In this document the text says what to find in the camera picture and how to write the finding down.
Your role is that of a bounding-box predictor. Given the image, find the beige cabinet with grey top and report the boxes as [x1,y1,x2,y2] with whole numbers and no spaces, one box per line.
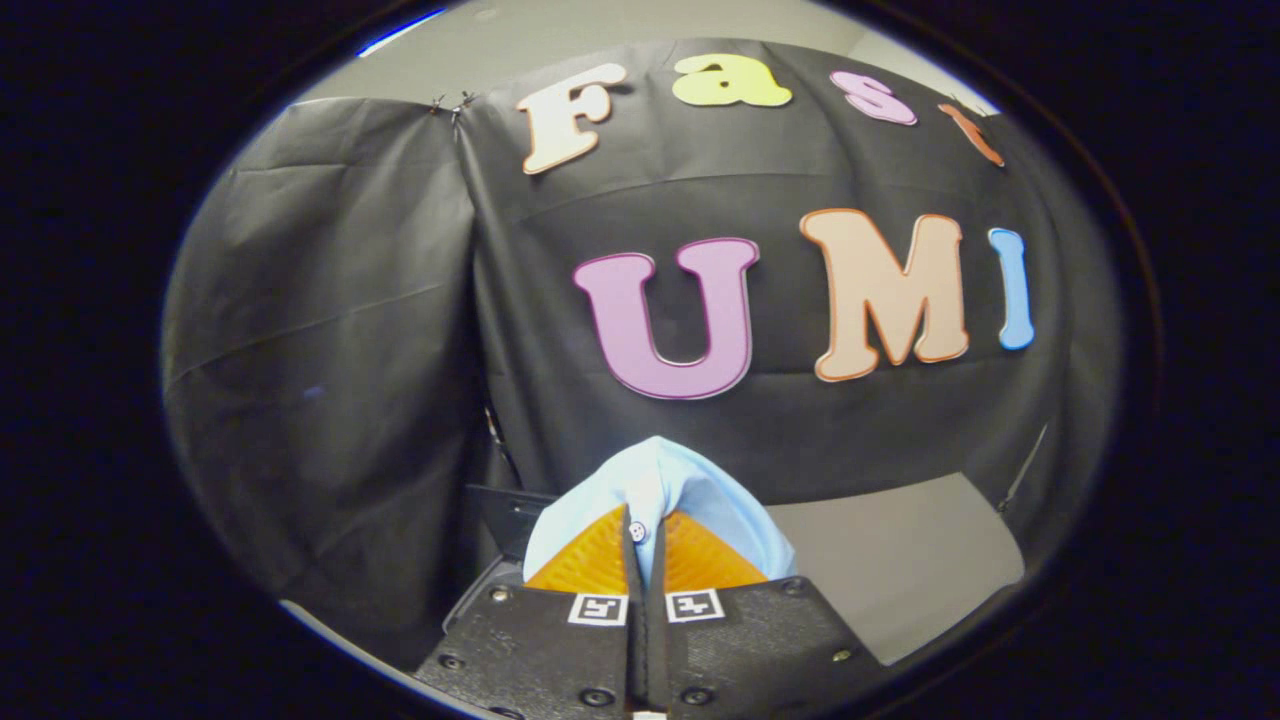
[768,472,1027,666]

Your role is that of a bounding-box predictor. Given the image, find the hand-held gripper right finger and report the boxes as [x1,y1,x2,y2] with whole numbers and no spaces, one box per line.
[648,510,886,720]

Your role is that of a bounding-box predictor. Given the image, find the black backdrop cloth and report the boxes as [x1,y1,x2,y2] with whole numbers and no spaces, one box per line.
[160,38,1121,671]

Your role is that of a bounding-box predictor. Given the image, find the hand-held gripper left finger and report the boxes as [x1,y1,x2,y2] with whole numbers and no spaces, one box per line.
[415,505,649,720]

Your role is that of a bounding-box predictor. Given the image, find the light blue shirt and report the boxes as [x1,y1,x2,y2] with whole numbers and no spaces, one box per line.
[522,436,798,591]

